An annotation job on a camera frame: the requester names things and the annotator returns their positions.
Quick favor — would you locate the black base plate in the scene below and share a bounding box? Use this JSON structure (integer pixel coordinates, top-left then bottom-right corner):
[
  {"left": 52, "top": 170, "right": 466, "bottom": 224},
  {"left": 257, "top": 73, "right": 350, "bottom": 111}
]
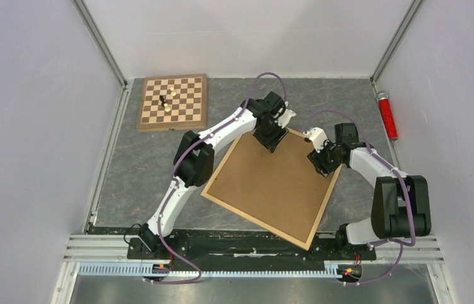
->
[{"left": 127, "top": 229, "right": 376, "bottom": 272}]

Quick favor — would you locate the wooden picture frame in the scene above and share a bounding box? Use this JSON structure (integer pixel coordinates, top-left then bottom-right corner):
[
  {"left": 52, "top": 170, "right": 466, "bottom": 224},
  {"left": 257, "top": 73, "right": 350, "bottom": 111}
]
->
[{"left": 200, "top": 126, "right": 343, "bottom": 251}]

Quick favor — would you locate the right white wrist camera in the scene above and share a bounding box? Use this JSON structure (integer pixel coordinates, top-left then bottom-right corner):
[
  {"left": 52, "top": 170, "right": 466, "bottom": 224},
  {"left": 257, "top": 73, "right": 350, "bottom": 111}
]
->
[{"left": 303, "top": 127, "right": 330, "bottom": 153}]

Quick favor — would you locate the black chess piece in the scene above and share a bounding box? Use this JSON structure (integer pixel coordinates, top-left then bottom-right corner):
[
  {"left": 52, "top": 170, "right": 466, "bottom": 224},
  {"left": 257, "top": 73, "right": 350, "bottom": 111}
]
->
[{"left": 159, "top": 95, "right": 167, "bottom": 107}]

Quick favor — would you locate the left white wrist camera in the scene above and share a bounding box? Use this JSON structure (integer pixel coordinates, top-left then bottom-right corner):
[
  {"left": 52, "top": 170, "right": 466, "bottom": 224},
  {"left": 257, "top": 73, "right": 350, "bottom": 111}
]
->
[{"left": 275, "top": 108, "right": 297, "bottom": 129}]

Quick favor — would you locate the wooden chessboard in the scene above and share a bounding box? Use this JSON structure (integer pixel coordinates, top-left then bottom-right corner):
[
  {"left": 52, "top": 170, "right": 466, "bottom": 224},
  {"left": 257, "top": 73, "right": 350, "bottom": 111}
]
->
[{"left": 136, "top": 73, "right": 208, "bottom": 132}]

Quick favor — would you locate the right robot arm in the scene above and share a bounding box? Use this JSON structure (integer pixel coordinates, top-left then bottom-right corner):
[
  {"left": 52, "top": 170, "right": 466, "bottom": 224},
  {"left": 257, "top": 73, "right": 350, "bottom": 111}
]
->
[{"left": 304, "top": 123, "right": 432, "bottom": 258}]

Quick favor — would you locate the red glitter microphone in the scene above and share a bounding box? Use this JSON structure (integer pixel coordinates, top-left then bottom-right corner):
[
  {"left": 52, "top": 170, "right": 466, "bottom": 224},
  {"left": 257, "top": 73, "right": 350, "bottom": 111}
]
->
[{"left": 376, "top": 91, "right": 398, "bottom": 141}]

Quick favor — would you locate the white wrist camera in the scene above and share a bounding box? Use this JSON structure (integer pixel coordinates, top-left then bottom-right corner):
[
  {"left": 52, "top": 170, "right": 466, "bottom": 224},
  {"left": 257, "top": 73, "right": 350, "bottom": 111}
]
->
[
  {"left": 275, "top": 108, "right": 297, "bottom": 129},
  {"left": 303, "top": 127, "right": 330, "bottom": 153}
]

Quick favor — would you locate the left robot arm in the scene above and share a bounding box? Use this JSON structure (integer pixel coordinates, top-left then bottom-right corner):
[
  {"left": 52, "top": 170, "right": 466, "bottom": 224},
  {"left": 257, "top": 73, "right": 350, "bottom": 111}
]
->
[{"left": 127, "top": 92, "right": 296, "bottom": 258}]

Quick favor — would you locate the white slotted cable duct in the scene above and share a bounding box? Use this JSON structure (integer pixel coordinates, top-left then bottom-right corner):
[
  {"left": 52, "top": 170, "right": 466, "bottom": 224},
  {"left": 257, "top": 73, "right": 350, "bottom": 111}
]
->
[{"left": 78, "top": 262, "right": 355, "bottom": 279}]

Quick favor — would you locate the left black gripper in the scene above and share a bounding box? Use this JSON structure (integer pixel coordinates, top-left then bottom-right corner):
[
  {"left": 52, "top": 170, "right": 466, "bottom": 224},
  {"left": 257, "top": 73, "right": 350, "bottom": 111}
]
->
[{"left": 253, "top": 116, "right": 289, "bottom": 154}]

